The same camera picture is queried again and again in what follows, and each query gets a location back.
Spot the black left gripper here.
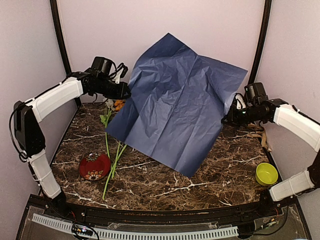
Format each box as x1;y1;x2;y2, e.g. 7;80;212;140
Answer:
92;77;132;100

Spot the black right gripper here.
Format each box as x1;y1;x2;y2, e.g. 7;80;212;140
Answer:
222;104;264;128

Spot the blue wrapping paper sheet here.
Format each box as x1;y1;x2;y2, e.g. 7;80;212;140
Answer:
106;34;247;177

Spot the pink and blue fake flower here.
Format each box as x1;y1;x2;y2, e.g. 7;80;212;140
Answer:
111;141;127;179

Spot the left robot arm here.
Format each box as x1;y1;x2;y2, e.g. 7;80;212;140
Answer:
9;56;131;218

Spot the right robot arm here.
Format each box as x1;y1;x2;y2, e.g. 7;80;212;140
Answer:
222;82;320;217

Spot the beige satin ribbon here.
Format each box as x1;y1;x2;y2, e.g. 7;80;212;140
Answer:
247;123;272;153

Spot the yellow-green bowl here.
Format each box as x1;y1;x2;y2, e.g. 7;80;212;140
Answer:
255;162;279;186

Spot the red floral plate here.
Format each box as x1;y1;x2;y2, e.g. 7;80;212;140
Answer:
78;152;111;181

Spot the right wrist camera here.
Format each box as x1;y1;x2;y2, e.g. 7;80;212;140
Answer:
234;93;247;110

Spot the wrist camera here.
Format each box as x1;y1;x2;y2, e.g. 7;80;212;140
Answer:
113;63;128;84
234;93;247;110

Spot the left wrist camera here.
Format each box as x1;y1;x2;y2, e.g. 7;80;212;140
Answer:
113;63;128;84

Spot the black left corner post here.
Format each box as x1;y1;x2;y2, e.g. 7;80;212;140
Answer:
49;0;72;75

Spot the black corner post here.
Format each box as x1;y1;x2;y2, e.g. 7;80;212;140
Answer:
247;0;272;84
49;0;72;75

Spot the black right corner post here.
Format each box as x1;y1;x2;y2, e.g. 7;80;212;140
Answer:
247;0;272;84

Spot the black front frame rail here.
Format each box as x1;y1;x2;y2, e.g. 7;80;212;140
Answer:
27;193;298;227

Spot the white slotted cable duct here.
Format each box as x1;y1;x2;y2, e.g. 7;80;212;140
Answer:
31;213;239;240

